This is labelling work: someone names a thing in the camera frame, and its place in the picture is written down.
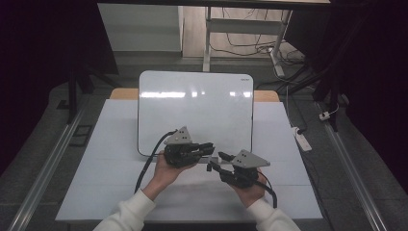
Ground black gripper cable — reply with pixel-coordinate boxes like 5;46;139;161
254;171;278;209
134;129;178;194

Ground person's left hand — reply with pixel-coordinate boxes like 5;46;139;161
141;151;197;201

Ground white whiteboard stand clip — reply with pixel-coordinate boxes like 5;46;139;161
196;155;234;165

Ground black rectangular floor frame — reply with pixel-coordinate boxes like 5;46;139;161
68;124;94;148

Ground white whiteboard with black rim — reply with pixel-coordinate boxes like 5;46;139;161
137;69;255;158

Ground white power strip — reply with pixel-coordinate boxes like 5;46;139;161
291;126;313;152

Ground black floor cables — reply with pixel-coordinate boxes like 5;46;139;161
210;8;306;66

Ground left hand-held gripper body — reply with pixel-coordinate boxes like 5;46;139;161
164;125;201;168

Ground white cabinet panel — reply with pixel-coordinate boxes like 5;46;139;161
97;3;185;53

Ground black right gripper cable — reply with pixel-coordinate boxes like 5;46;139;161
254;171;278;209

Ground white desk frame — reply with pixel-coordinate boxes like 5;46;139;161
202;6;293;78

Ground grey metal floor rail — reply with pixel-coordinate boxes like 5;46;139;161
323;123;389;231
8;102;89;231

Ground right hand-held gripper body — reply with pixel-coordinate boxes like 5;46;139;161
219;148;271;190

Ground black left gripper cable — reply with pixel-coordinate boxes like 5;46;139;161
134;129;178;194

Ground white table cover sheet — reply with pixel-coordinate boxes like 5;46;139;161
55;98;323;223

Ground black metal stand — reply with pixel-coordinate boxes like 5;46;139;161
57;62;114;124

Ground person's right hand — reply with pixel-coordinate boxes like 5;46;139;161
230;179;268;209

